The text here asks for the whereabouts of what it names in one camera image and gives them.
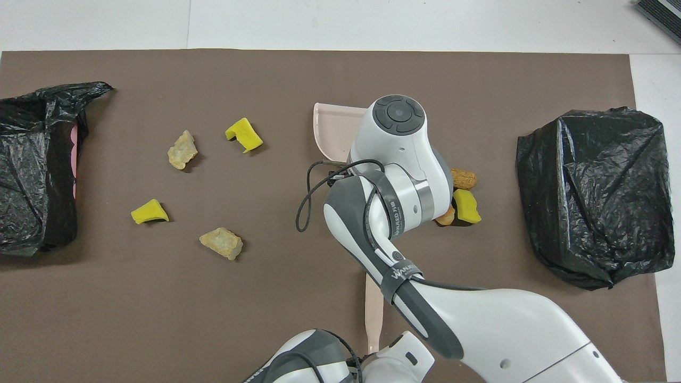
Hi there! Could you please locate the brown table mat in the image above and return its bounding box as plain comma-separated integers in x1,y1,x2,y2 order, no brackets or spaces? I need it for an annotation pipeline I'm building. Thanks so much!
0,49,667,383

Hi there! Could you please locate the pale yellow bread chunk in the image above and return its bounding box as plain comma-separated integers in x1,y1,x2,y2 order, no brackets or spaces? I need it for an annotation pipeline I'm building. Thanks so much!
167,130,199,171

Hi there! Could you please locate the wavy yellow sponge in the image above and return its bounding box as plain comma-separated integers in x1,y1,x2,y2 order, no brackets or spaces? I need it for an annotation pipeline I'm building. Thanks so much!
452,189,483,227

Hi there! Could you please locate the notched yellow green sponge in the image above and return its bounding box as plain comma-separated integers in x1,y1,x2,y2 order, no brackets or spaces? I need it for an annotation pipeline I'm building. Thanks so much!
225,118,264,154

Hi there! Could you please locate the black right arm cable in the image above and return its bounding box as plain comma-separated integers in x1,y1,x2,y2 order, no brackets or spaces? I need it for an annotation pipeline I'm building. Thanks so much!
295,158,386,233

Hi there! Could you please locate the golden brown bread roll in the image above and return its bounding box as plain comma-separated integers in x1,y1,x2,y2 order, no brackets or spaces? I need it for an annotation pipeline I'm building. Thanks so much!
450,168,478,191

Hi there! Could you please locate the black trash bag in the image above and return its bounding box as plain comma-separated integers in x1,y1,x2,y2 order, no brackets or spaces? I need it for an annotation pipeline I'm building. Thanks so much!
515,106,675,291
0,81,114,257

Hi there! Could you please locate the pink plastic bin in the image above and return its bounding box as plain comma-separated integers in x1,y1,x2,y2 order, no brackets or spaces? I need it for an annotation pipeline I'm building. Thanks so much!
68,123,80,198

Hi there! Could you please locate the beige brush with black bristles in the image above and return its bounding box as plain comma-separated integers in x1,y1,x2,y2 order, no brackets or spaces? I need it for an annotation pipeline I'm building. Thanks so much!
365,269,385,353

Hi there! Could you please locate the dark grey ribbed object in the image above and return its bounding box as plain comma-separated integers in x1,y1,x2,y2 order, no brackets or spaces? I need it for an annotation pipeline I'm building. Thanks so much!
635,0,681,46

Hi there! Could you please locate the beige plastic dustpan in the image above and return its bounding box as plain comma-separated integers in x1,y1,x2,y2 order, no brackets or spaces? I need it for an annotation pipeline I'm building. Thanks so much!
313,102,368,163

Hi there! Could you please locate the pale striped bread chunk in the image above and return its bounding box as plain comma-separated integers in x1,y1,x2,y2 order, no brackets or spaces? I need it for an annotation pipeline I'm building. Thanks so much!
199,227,244,261

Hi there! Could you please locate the small yellow sponge piece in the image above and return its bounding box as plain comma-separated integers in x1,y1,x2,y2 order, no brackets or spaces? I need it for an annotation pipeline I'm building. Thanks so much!
130,199,170,225

